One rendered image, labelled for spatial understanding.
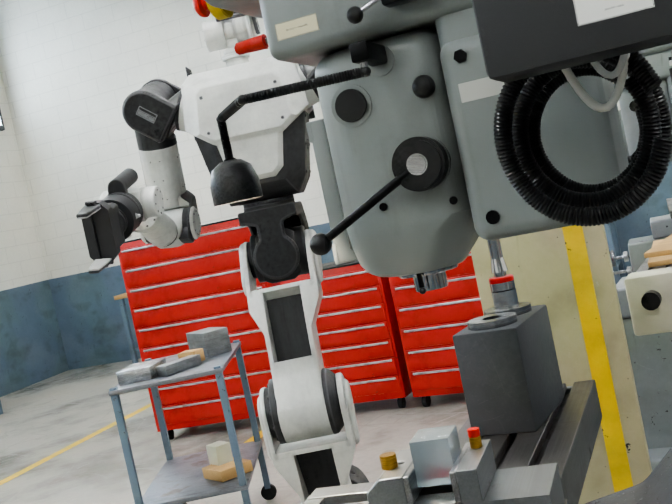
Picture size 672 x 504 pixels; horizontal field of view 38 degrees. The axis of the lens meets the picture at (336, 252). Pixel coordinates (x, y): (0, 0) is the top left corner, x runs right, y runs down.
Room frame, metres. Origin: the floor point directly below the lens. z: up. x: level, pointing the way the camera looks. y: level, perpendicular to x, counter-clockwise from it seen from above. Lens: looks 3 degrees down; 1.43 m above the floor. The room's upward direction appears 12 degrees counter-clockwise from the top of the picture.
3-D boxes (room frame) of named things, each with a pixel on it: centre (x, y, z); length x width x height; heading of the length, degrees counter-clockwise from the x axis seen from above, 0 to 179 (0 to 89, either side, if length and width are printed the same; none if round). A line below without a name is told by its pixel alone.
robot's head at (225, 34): (2.18, 0.13, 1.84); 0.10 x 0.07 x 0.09; 86
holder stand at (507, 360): (1.78, -0.27, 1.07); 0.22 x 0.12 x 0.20; 153
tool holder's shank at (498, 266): (1.82, -0.30, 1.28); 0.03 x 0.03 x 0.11
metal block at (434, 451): (1.24, -0.07, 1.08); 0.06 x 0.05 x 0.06; 162
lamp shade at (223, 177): (1.39, 0.12, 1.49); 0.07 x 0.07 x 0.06
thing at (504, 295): (1.82, -0.30, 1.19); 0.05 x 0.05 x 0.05
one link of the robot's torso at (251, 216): (2.26, 0.12, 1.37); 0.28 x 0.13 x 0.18; 176
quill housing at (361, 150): (1.37, -0.13, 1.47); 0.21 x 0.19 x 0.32; 159
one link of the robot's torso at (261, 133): (2.24, 0.12, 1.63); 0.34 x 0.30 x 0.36; 86
